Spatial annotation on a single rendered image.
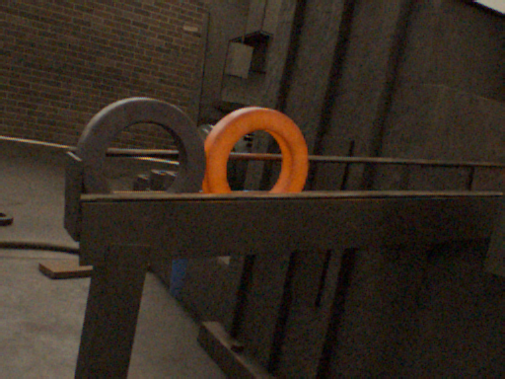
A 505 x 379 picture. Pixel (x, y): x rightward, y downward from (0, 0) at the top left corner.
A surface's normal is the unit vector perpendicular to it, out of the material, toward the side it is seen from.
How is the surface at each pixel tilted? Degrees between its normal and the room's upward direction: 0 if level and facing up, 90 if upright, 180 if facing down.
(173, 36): 90
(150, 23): 90
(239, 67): 90
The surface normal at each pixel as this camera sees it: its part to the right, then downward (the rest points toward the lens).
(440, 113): 0.48, 0.21
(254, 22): -0.75, -0.07
